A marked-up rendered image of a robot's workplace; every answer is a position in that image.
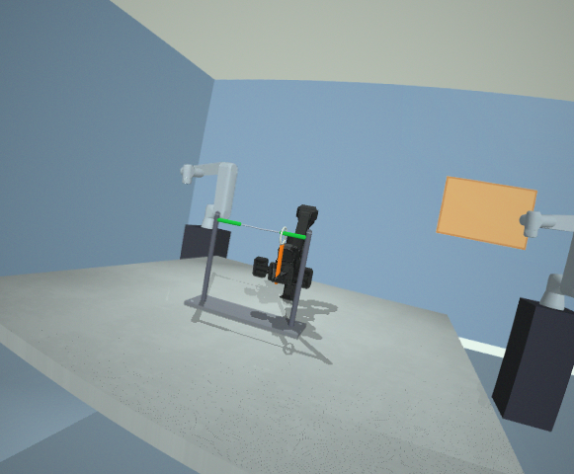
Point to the orange handle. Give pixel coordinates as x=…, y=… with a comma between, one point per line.
x=281, y=252

